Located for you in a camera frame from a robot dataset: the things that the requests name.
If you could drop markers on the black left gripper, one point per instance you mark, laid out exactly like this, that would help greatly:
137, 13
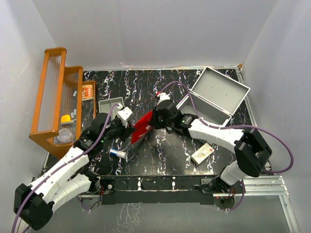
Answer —
126, 131

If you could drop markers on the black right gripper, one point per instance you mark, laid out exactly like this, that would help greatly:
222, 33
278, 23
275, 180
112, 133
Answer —
155, 124

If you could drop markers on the red first aid pouch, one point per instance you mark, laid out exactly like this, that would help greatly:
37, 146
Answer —
142, 127

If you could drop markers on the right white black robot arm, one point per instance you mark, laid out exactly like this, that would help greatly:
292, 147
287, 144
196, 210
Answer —
250, 148

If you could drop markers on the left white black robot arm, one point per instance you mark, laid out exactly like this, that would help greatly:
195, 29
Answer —
35, 203

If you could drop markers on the white cardboard medicine box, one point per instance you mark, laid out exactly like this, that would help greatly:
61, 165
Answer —
202, 154

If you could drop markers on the grey plastic medicine case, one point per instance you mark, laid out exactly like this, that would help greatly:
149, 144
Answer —
215, 96

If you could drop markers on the white blue bandage roll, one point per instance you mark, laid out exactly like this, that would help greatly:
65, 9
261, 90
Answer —
118, 153

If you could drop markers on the grey divided plastic tray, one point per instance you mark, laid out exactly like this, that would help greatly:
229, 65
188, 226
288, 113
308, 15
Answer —
105, 105

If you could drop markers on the red patterned box on shelf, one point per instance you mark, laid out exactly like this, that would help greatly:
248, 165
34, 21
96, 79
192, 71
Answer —
87, 91

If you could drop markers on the clear plastic cup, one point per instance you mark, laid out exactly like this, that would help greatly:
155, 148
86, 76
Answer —
65, 136

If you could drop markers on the yellow cap bottle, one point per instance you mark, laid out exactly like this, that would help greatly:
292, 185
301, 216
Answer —
65, 119

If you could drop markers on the orange wooden tiered shelf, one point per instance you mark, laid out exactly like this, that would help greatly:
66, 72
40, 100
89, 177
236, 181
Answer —
59, 93

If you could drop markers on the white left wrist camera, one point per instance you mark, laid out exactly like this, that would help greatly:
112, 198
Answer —
124, 114

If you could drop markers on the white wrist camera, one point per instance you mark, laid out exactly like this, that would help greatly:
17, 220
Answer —
162, 96
124, 114

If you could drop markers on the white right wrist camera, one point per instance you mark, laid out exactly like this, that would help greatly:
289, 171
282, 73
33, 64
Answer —
162, 96

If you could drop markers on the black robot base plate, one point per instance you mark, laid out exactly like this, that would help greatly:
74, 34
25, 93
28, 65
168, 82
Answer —
163, 189

